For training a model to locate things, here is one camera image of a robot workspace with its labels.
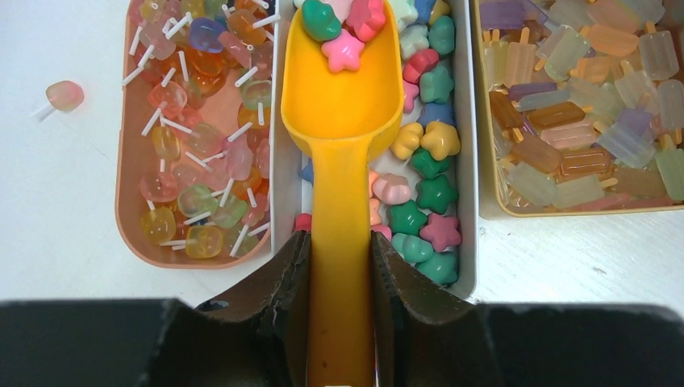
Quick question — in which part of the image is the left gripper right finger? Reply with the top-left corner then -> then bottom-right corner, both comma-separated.
370,231 -> 476,386

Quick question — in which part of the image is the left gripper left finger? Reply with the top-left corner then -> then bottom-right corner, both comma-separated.
195,231 -> 311,386

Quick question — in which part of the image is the orange plastic scoop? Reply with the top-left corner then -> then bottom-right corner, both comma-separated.
280,2 -> 404,386

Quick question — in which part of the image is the grey star candy tin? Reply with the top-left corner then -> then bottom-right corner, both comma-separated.
273,1 -> 478,298

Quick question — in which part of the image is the pink oval lollipop tin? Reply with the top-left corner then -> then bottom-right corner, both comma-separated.
115,1 -> 280,269

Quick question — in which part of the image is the yellow gummy candy tin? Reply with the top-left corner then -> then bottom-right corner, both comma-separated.
470,1 -> 683,218

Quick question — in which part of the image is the loose pink lollipop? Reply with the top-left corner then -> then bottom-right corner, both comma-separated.
30,80 -> 85,122

